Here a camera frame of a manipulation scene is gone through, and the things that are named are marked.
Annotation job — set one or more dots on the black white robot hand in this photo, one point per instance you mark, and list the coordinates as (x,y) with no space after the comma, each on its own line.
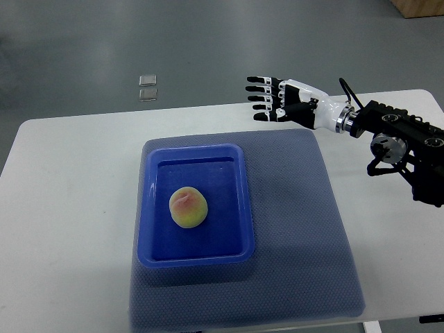
(289,100)

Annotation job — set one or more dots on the peach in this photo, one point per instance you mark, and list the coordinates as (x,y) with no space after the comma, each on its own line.
(188,207)

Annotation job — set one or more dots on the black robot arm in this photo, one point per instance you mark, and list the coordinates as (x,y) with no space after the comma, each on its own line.
(402,143)

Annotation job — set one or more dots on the upper floor metal plate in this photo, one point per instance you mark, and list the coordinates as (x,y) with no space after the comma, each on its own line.
(147,80)

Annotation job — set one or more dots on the blue plastic tray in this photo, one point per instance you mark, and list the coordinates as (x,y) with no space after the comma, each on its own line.
(226,236)

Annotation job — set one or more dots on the grey blue textured mat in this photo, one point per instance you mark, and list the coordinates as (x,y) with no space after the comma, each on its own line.
(302,268)

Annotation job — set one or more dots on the white table leg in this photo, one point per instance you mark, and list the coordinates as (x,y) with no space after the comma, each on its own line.
(372,327)

